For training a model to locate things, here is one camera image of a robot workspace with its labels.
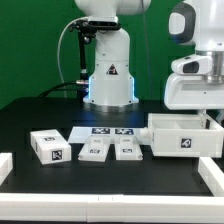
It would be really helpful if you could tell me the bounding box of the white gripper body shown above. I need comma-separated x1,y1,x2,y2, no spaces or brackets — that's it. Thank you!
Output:
164,73,224,110

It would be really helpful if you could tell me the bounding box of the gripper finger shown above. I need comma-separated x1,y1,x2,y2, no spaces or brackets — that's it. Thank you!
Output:
216,110,224,124
198,110,210,129

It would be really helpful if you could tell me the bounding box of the white cabinet body box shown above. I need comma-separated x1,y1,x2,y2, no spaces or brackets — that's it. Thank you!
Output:
145,113,224,158

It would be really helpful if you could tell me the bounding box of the white door panel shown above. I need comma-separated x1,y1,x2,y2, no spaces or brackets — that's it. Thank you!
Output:
115,136,143,161
78,136,111,162

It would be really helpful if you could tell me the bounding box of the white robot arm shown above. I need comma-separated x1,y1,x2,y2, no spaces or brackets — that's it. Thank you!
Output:
74,0,224,125

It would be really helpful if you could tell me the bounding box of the white base tag sheet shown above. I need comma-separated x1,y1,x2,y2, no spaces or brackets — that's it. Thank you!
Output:
68,127,151,145

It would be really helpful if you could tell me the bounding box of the small white tagged box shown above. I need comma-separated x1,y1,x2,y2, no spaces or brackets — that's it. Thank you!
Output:
30,129,71,165

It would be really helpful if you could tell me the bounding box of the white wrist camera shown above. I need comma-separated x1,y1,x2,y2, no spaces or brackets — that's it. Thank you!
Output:
171,54,212,75

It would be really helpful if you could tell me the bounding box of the white right fence rail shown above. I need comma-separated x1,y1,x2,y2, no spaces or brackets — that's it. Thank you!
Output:
198,157,224,197

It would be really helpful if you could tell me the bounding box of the white fence rail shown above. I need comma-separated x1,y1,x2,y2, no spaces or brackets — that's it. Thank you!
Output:
198,157,224,197
0,193,224,224
0,153,13,186

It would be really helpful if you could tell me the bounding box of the black camera on stand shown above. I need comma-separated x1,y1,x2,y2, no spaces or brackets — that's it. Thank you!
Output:
69,16,120,88

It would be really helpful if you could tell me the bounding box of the white camera cable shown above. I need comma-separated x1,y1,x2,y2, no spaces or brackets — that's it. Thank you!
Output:
56,16,90,84

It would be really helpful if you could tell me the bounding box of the white left fence rail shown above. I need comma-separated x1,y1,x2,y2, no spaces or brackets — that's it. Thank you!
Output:
0,153,13,186

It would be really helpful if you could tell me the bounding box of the white front fence rail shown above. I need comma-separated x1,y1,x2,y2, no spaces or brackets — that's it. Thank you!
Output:
0,193,224,224

